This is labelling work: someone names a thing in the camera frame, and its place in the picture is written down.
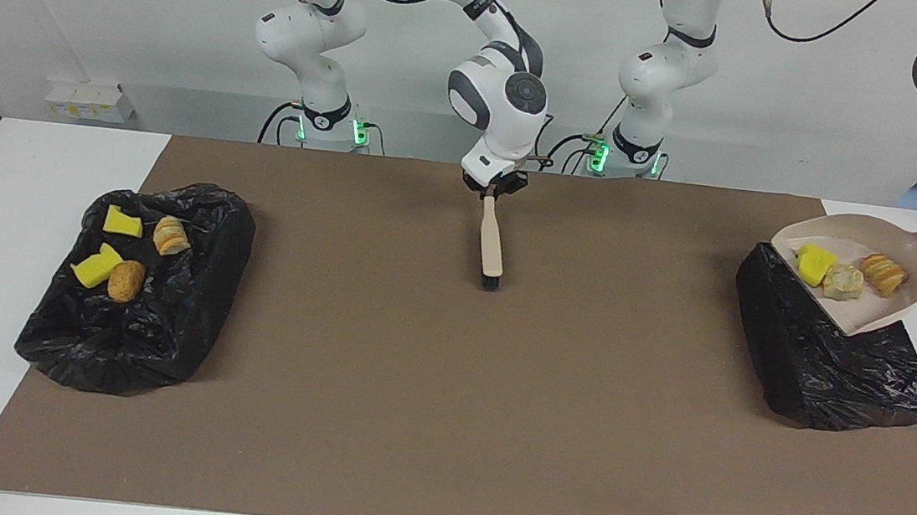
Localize pale yellow toy bread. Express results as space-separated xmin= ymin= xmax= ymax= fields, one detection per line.
xmin=822 ymin=262 xmax=868 ymax=304

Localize brown table mat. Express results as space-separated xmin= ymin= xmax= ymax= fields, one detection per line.
xmin=0 ymin=117 xmax=917 ymax=515

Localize black left base cables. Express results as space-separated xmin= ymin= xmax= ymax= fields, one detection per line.
xmin=538 ymin=129 xmax=607 ymax=178

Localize black base cables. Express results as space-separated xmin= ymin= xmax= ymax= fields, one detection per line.
xmin=257 ymin=98 xmax=390 ymax=157
xmin=538 ymin=129 xmax=607 ymax=178

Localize tan striped toy bread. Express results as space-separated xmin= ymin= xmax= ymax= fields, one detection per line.
xmin=151 ymin=214 xmax=194 ymax=260

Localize black right base cables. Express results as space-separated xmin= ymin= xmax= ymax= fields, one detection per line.
xmin=257 ymin=98 xmax=390 ymax=157

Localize brown toy cookie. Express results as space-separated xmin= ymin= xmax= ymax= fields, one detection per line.
xmin=106 ymin=258 xmax=147 ymax=306

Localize orange striped toy bread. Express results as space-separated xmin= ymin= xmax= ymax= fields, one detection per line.
xmin=855 ymin=251 xmax=911 ymax=301

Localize white power strip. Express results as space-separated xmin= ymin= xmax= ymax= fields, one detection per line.
xmin=44 ymin=78 xmax=137 ymax=127

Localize bin with black bag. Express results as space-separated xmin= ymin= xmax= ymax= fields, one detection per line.
xmin=722 ymin=239 xmax=917 ymax=440
xmin=10 ymin=166 xmax=260 ymax=408

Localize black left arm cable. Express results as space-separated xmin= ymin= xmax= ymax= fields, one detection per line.
xmin=657 ymin=0 xmax=886 ymax=52

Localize beige hand brush black bristles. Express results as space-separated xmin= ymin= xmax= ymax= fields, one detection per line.
xmin=474 ymin=193 xmax=511 ymax=292

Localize yellow sponge piece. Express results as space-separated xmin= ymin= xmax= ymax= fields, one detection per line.
xmin=794 ymin=243 xmax=841 ymax=290
xmin=69 ymin=239 xmax=126 ymax=292
xmin=102 ymin=204 xmax=146 ymax=239

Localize beige plastic dustpan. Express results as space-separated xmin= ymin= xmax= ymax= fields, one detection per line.
xmin=762 ymin=199 xmax=917 ymax=343

